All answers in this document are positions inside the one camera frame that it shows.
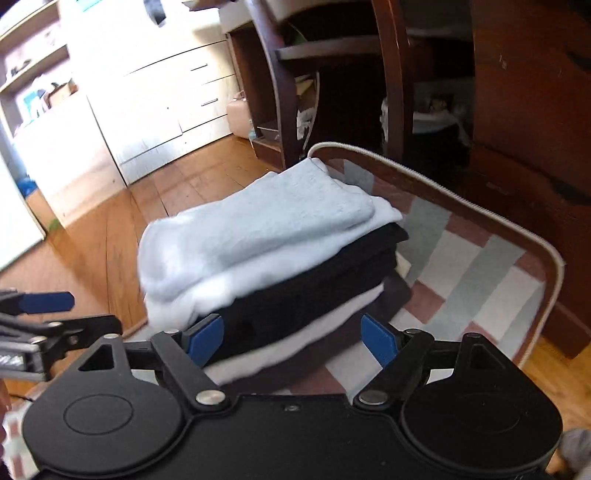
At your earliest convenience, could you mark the pink container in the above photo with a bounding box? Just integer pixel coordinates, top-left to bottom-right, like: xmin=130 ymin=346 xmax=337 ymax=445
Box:
xmin=226 ymin=91 xmax=253 ymax=139

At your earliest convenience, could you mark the black trash bin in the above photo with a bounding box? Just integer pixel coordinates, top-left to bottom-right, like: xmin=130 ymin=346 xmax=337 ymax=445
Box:
xmin=381 ymin=95 xmax=472 ymax=172

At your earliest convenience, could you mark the white tall cabinet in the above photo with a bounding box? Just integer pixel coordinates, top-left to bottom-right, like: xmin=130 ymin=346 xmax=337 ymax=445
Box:
xmin=0 ymin=152 xmax=47 ymax=273

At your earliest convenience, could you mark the white drawer cabinet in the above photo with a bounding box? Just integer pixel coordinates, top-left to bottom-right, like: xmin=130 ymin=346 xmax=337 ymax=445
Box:
xmin=58 ymin=0 xmax=252 ymax=185

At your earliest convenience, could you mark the patterned rug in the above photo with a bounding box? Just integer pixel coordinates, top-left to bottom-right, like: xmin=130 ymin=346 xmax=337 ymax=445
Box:
xmin=0 ymin=141 xmax=566 ymax=480

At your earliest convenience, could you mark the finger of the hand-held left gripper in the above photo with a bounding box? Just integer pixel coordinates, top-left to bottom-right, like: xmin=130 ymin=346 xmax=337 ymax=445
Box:
xmin=0 ymin=314 xmax=123 ymax=382
xmin=0 ymin=288 xmax=76 ymax=317

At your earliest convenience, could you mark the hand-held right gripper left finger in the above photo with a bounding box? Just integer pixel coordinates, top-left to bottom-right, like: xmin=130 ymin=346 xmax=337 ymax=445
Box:
xmin=78 ymin=314 xmax=229 ymax=409

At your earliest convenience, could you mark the white open shelf unit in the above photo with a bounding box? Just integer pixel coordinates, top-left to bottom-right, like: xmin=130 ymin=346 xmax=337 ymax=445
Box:
xmin=0 ymin=0 xmax=89 ymax=132

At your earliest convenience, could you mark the grey cat-print t-shirt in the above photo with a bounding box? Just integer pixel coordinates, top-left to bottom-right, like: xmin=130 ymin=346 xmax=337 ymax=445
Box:
xmin=139 ymin=157 xmax=376 ymax=301

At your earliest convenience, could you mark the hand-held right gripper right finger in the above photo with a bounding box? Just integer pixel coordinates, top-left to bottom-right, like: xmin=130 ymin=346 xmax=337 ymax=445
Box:
xmin=353 ymin=314 xmax=506 ymax=407

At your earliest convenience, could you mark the white waffle garment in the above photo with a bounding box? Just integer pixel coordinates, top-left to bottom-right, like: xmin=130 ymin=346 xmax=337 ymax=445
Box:
xmin=203 ymin=282 xmax=386 ymax=386

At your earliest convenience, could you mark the black garment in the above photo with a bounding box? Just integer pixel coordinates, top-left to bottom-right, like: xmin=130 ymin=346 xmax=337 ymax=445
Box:
xmin=203 ymin=223 xmax=410 ymax=365

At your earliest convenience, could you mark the dark grey cloth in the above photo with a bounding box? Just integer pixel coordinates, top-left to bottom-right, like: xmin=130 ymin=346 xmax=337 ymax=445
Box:
xmin=560 ymin=428 xmax=591 ymax=480

